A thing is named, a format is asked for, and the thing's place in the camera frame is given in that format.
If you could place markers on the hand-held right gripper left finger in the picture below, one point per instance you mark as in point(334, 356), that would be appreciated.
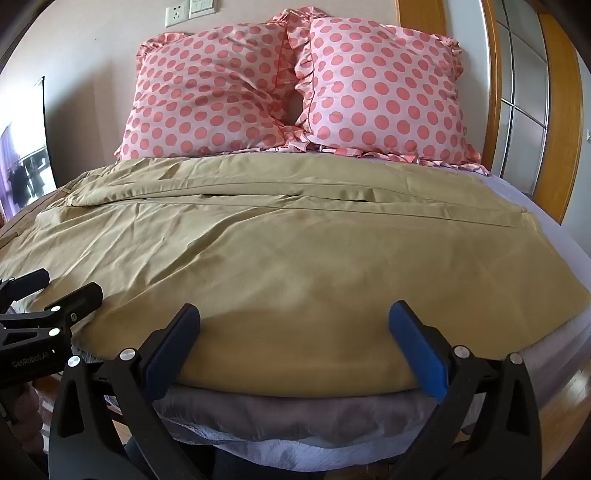
point(171, 348)

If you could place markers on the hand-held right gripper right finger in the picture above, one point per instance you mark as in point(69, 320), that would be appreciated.
point(418, 350)

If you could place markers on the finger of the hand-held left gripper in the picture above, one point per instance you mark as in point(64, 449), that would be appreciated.
point(27, 282)
point(78, 300)

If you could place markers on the olive green blanket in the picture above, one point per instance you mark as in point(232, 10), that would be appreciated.
point(295, 258)

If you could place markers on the bed with lavender sheet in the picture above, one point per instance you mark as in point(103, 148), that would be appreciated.
point(554, 240)

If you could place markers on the pink polka dot pillow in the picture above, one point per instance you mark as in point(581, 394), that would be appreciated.
point(203, 92)
point(383, 87)

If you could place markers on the wooden framed glass door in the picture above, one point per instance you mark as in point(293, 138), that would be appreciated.
point(526, 69)

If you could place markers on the wooden panel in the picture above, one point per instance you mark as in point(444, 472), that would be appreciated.
point(420, 16)

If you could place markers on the white wall socket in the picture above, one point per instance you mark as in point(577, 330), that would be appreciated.
point(178, 14)

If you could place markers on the white light switch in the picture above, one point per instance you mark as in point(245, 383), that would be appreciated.
point(202, 4)

